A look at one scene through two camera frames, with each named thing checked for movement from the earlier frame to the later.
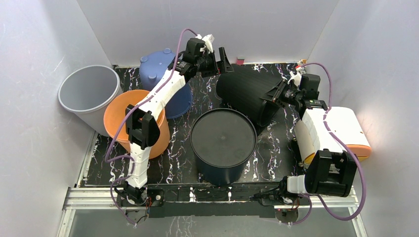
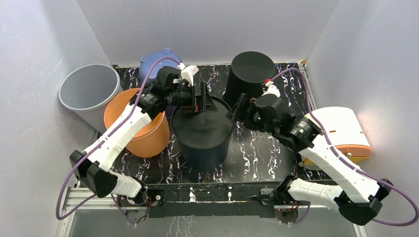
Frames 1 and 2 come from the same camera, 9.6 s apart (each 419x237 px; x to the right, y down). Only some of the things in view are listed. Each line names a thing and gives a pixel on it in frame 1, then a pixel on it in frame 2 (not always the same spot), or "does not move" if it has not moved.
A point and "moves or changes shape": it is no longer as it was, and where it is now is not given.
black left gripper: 214,69 -> 208,105
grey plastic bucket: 86,91 does not move
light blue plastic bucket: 153,65 does not move
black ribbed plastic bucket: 241,87 moves or changes shape
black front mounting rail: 240,201 does not move
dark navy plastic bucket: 222,139 -> 203,138
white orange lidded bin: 312,135 does not move
